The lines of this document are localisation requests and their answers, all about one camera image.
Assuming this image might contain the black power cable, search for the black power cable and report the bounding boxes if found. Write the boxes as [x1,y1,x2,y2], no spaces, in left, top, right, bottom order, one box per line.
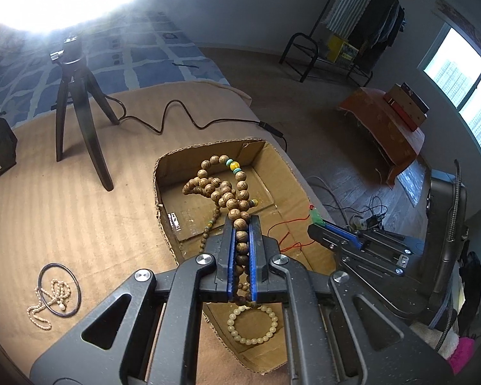
[104,93,289,153]

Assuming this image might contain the window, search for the window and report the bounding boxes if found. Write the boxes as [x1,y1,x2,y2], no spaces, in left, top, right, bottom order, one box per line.
[418,24,481,154]

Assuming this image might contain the dark blue bangle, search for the dark blue bangle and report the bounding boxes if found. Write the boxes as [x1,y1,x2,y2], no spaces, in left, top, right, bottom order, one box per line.
[36,262,82,318]

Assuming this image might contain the orange covered low table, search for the orange covered low table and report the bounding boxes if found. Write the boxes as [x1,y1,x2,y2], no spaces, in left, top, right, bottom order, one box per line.
[339,87,425,186]

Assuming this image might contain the yellow box on rack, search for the yellow box on rack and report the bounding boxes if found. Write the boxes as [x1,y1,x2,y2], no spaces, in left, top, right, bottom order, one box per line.
[326,34,358,66]

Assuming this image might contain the red cord jade pendant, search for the red cord jade pendant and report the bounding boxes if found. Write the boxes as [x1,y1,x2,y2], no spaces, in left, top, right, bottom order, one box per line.
[266,204,321,253]

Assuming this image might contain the hanging dark clothes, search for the hanging dark clothes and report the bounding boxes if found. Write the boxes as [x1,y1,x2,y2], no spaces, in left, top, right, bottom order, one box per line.
[348,0,406,74]

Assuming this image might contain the cream bead bracelet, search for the cream bead bracelet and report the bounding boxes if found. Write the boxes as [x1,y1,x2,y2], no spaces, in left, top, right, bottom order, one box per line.
[226,303,280,345]

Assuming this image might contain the brown wooden bead mala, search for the brown wooden bead mala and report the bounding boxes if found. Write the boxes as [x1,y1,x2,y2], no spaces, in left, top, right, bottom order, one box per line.
[182,155,258,308]

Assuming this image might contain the blue patterned bedsheet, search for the blue patterned bedsheet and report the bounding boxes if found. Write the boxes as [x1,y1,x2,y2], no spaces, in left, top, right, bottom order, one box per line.
[0,9,227,127]

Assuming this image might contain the power strip with cables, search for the power strip with cables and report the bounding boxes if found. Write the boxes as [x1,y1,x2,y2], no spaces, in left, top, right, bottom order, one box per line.
[305,168,388,231]

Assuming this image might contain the gloved right hand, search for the gloved right hand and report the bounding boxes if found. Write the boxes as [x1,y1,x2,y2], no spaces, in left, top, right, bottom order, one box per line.
[410,321,461,360]

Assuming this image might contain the black metal clothes rack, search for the black metal clothes rack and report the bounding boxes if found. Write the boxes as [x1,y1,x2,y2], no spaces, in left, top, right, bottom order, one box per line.
[279,0,406,85]

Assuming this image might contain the cardboard box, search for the cardboard box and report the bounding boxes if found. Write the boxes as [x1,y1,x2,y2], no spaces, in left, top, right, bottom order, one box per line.
[153,138,340,375]

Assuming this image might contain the white pearl necklace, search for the white pearl necklace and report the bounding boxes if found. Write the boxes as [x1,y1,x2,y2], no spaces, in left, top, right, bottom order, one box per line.
[26,278,73,331]

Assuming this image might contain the black tripod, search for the black tripod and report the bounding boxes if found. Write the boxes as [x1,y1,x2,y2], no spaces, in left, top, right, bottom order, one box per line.
[50,36,120,191]

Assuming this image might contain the brown box on table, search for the brown box on table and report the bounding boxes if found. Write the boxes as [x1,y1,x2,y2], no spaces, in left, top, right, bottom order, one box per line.
[383,82,429,131]

